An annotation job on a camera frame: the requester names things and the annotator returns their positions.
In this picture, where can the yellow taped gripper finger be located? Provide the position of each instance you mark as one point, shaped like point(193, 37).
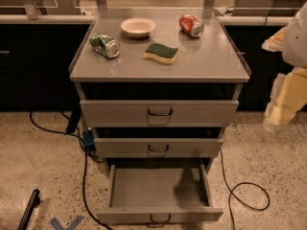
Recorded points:
point(288, 96)

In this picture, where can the green and yellow sponge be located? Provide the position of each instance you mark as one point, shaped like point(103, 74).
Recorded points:
point(161, 53)

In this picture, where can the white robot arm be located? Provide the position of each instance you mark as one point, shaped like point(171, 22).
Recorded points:
point(291, 40)

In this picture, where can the grey metal drawer cabinet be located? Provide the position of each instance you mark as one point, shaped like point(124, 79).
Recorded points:
point(207, 68)

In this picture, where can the grey bottom drawer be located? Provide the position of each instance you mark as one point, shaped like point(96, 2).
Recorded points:
point(158, 192)

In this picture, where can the grey drawer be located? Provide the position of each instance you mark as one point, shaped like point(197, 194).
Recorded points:
point(158, 192)
point(147, 113)
point(157, 147)

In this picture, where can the grey middle drawer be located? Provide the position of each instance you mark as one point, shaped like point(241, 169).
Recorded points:
point(157, 147)

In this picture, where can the grey top drawer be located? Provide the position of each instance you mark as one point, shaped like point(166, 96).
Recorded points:
point(147, 113)

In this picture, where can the red soda can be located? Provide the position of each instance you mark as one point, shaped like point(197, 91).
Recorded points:
point(191, 25)

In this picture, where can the white bowl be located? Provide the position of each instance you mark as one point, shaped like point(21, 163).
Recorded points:
point(138, 27)

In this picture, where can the green soda can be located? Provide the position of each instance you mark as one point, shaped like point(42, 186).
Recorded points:
point(105, 45)

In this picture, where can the blue power adapter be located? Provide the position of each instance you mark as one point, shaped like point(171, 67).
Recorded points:
point(88, 140)

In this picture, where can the dark counter with light top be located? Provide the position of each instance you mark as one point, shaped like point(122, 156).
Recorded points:
point(35, 58)

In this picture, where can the black bar on floor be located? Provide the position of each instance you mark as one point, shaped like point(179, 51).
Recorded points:
point(32, 203)

